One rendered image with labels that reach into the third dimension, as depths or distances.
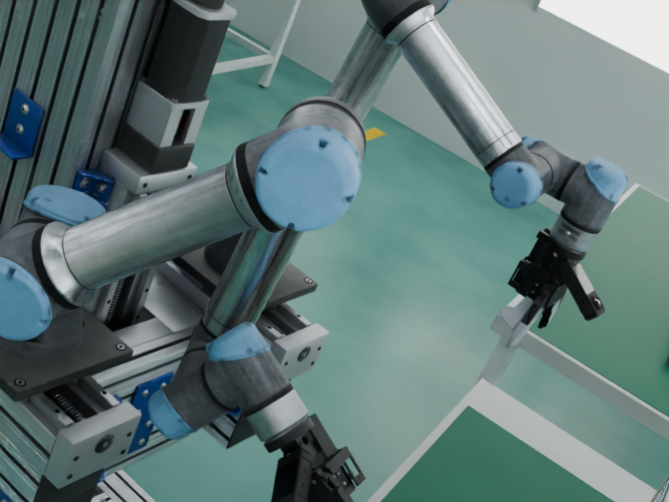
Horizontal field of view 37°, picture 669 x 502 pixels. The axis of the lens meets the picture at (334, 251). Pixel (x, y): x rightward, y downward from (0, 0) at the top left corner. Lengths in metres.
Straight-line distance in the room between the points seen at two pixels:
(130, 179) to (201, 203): 0.43
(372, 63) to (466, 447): 0.89
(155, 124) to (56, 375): 0.42
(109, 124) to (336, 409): 2.03
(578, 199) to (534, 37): 4.26
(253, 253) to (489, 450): 1.05
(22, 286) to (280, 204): 0.35
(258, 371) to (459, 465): 0.94
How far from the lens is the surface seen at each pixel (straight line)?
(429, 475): 2.13
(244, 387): 1.34
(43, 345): 1.52
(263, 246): 1.38
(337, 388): 3.59
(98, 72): 1.59
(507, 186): 1.61
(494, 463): 2.26
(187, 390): 1.38
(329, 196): 1.16
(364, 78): 1.84
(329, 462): 1.36
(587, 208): 1.74
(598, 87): 5.89
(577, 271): 1.80
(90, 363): 1.56
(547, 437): 2.45
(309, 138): 1.15
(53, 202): 1.45
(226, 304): 1.44
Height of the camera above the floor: 1.97
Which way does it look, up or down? 26 degrees down
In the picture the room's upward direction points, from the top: 24 degrees clockwise
